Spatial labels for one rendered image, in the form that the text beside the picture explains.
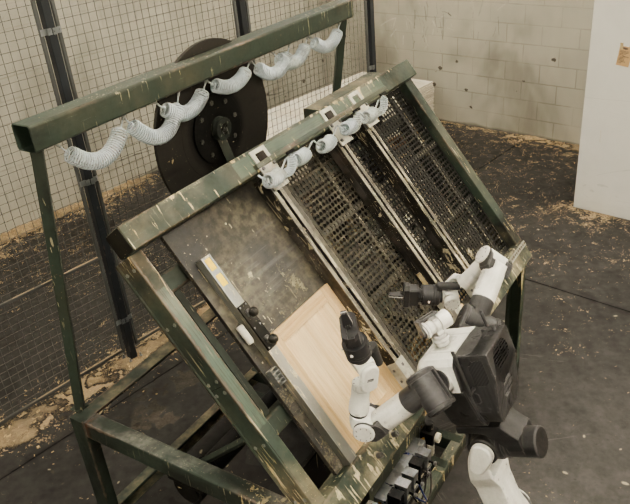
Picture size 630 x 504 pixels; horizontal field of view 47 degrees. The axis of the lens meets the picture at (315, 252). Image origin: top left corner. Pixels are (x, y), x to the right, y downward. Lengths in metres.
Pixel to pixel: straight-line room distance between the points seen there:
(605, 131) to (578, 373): 2.41
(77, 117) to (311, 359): 1.25
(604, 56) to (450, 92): 2.85
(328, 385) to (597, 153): 4.19
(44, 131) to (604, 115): 4.78
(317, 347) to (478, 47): 5.99
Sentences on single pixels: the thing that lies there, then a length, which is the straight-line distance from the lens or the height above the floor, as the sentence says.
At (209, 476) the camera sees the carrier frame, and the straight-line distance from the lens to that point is 3.03.
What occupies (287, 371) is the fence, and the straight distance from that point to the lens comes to 2.72.
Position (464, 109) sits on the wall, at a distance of 8.71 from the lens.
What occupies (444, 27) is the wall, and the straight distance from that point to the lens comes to 8.62.
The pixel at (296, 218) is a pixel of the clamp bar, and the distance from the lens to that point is 2.98.
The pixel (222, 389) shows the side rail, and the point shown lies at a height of 1.32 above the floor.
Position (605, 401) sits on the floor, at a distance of 4.60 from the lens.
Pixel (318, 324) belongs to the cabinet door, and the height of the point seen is 1.26.
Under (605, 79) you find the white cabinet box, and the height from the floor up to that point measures 1.16.
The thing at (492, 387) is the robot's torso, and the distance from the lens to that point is 2.54.
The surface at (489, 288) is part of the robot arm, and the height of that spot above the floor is 1.42.
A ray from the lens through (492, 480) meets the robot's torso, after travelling 2.87.
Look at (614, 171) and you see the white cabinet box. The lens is 6.53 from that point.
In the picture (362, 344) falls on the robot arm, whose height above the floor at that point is 1.51.
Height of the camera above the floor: 2.91
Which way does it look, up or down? 29 degrees down
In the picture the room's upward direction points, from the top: 5 degrees counter-clockwise
